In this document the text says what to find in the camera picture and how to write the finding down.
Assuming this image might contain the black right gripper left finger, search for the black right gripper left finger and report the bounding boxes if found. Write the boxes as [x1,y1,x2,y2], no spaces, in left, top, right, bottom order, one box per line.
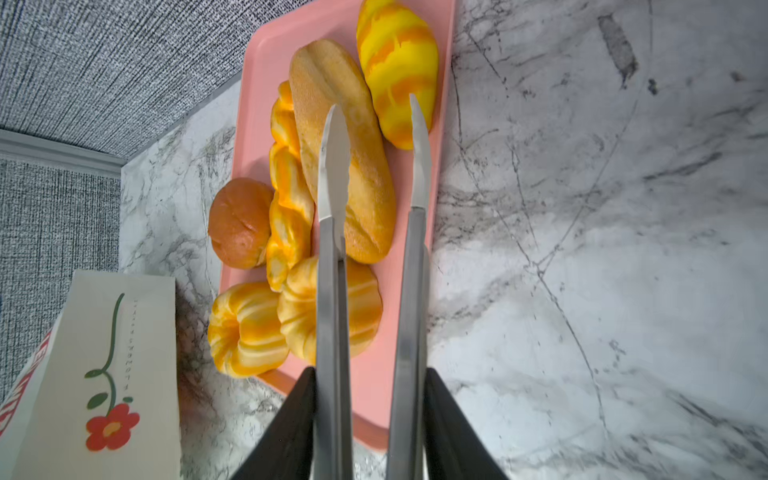
[232,367,316,480]

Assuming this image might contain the metal tongs with white tips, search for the metal tongs with white tips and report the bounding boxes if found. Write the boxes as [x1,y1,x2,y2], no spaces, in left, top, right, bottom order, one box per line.
[313,97,432,479]

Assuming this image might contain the white floral paper bag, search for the white floral paper bag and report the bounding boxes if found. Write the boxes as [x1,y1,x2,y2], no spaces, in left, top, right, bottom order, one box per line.
[1,270,181,479]

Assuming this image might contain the long orange fake bread loaf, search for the long orange fake bread loaf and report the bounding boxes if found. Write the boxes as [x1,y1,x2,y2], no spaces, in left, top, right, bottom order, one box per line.
[289,39,396,264]

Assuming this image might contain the yellow striped oval fake bread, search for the yellow striped oval fake bread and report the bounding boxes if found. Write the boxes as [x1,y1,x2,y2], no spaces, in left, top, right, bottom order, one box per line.
[356,1,439,150]

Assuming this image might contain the round brown fake bun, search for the round brown fake bun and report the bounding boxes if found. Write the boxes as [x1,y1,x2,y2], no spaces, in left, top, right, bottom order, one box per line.
[208,178,273,270]

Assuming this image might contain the small yellow fake bread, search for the small yellow fake bread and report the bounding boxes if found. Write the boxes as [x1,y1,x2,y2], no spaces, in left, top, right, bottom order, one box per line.
[277,256,383,365]

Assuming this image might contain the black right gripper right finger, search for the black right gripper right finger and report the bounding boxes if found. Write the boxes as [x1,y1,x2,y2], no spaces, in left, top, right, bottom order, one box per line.
[423,368,507,480]

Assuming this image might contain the yellow twisted fake bread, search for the yellow twisted fake bread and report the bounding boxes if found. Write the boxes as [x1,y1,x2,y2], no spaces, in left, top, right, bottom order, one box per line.
[266,81,315,292]

